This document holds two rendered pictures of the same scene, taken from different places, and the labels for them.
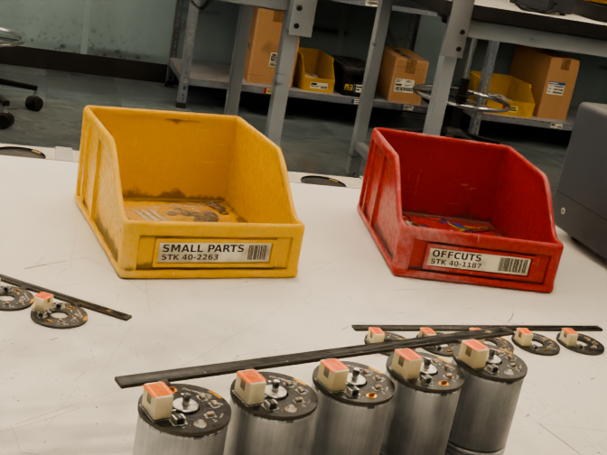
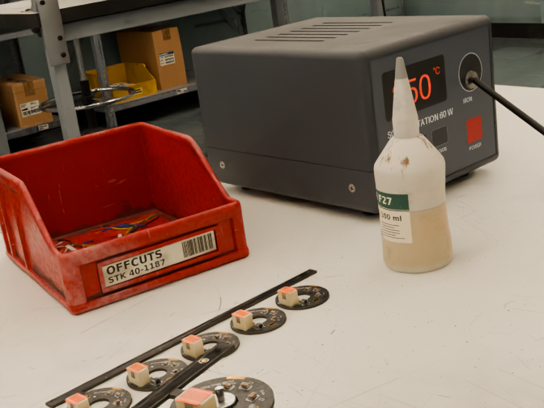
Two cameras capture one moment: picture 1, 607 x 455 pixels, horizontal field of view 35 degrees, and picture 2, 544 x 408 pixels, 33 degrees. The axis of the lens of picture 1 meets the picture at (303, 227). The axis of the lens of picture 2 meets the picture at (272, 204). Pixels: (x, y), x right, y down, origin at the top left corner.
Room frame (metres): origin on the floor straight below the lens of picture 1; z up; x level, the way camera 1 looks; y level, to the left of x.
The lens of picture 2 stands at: (0.11, -0.03, 0.92)
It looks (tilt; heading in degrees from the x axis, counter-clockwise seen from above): 18 degrees down; 342
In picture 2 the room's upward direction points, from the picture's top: 8 degrees counter-clockwise
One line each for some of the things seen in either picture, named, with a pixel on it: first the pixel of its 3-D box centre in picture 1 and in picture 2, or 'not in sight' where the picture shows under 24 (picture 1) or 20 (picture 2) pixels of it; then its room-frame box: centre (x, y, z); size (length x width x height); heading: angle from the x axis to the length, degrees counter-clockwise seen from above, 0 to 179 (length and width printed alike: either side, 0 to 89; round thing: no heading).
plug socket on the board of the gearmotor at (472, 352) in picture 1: (475, 353); (199, 406); (0.29, -0.06, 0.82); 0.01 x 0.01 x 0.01; 36
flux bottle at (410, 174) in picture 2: not in sight; (409, 162); (0.47, -0.22, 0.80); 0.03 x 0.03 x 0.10
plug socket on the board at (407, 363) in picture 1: (408, 363); not in sight; (0.27, -0.04, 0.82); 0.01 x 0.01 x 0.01; 36
